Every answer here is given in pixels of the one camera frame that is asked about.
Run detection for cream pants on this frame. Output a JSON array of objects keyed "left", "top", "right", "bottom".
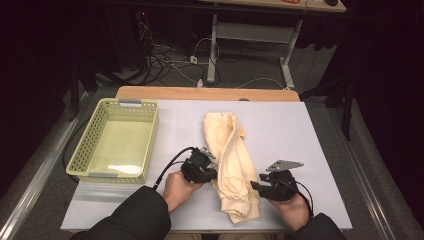
[{"left": 203, "top": 111, "right": 261, "bottom": 224}]

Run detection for black stand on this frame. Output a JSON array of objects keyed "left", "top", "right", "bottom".
[
  {"left": 299, "top": 74, "right": 355, "bottom": 141},
  {"left": 68, "top": 63, "right": 81, "bottom": 123}
]

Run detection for tangle of black cables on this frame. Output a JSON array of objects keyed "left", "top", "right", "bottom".
[{"left": 133, "top": 9, "right": 223, "bottom": 88}]

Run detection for metal floor rail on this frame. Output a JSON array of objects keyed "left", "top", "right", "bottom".
[
  {"left": 328, "top": 105, "right": 398, "bottom": 240},
  {"left": 0, "top": 91, "right": 89, "bottom": 240}
]

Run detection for long white floor cable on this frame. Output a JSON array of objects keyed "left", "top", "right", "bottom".
[{"left": 235, "top": 77, "right": 292, "bottom": 91}]

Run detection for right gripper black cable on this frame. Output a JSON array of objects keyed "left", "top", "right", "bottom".
[{"left": 281, "top": 179, "right": 315, "bottom": 218}]

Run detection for person's right hand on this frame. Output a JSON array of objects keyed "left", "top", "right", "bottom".
[{"left": 269, "top": 194, "right": 310, "bottom": 233}]

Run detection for white board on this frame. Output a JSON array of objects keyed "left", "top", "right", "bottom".
[{"left": 60, "top": 99, "right": 353, "bottom": 232}]

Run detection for person's left hand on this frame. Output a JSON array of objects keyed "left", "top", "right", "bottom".
[{"left": 163, "top": 170, "right": 205, "bottom": 214}]

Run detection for white-legged desk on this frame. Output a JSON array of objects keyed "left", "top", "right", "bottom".
[{"left": 198, "top": 0, "right": 348, "bottom": 89}]

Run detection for green plastic basket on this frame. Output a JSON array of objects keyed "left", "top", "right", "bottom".
[{"left": 65, "top": 98, "right": 160, "bottom": 184}]

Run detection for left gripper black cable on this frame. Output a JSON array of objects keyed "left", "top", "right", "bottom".
[{"left": 152, "top": 146, "right": 196, "bottom": 191}]

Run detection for looped white cable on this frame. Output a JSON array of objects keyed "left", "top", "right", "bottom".
[{"left": 192, "top": 36, "right": 221, "bottom": 68}]

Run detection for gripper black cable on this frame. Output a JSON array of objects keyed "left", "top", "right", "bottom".
[
  {"left": 152, "top": 146, "right": 196, "bottom": 191},
  {"left": 281, "top": 179, "right": 315, "bottom": 218}
]

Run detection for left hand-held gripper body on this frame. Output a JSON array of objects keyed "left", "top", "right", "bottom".
[{"left": 180, "top": 146, "right": 217, "bottom": 184}]

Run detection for wooden table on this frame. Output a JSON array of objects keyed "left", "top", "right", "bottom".
[{"left": 115, "top": 85, "right": 301, "bottom": 103}]

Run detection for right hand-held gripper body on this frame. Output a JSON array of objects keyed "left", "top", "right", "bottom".
[{"left": 259, "top": 159, "right": 304, "bottom": 202}]

